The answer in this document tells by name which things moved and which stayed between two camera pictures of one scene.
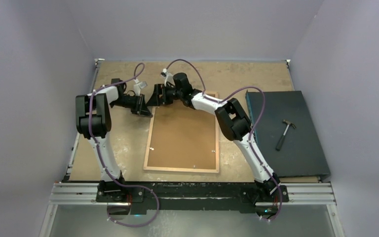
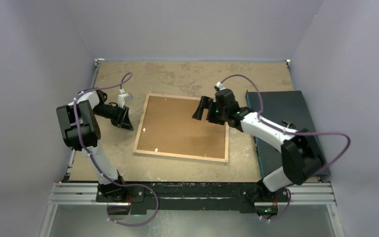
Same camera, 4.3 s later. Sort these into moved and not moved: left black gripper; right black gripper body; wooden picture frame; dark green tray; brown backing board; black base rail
Moved: wooden picture frame; brown backing board; left black gripper; right black gripper body
Not moved: black base rail; dark green tray
